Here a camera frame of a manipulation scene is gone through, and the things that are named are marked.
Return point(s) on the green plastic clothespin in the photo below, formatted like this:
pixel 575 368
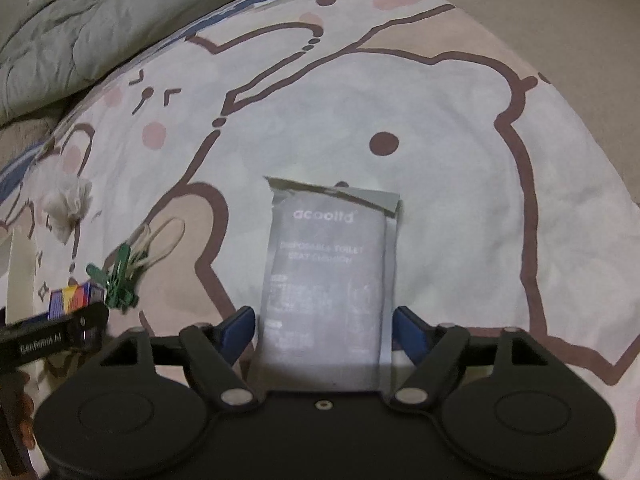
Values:
pixel 117 280

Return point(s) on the white crumpled tissue wad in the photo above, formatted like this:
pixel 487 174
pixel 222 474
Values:
pixel 65 200

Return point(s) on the colourful small card box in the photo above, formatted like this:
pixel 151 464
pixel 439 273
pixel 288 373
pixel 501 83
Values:
pixel 70 297

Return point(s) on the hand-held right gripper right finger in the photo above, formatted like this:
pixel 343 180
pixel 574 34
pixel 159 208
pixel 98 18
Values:
pixel 407 327

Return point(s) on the printed cartoon blanket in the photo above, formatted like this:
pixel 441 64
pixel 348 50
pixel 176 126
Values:
pixel 450 160

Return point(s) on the beige fleece pillow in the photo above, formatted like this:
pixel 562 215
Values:
pixel 25 140

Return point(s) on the grey quilted duvet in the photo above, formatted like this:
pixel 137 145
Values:
pixel 100 20

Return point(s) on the grey foil packet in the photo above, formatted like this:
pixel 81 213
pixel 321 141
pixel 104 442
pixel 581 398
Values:
pixel 330 285

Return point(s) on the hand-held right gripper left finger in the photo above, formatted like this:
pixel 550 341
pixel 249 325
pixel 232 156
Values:
pixel 239 327

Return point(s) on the beige rubber band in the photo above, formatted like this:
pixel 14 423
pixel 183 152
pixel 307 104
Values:
pixel 183 232

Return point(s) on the white cardboard box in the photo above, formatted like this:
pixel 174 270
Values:
pixel 20 280

